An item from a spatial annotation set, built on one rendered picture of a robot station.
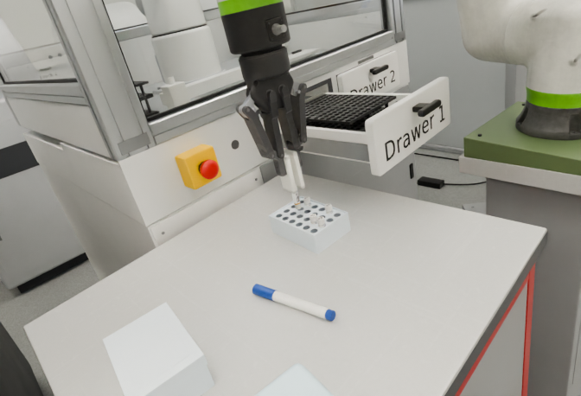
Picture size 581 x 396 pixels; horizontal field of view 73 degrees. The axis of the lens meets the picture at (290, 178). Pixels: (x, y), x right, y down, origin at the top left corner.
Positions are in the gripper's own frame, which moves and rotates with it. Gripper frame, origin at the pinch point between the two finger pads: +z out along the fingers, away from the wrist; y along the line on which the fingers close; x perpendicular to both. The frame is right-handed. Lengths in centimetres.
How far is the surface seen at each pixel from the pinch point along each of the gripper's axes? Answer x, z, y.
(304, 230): -4.1, 9.1, -2.8
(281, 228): 2.1, 10.5, -3.4
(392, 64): 29, 0, 70
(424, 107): -8.6, -2.5, 27.8
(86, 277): 174, 88, -29
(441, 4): 82, -4, 191
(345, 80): 28, -2, 46
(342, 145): 2.6, 2.1, 15.9
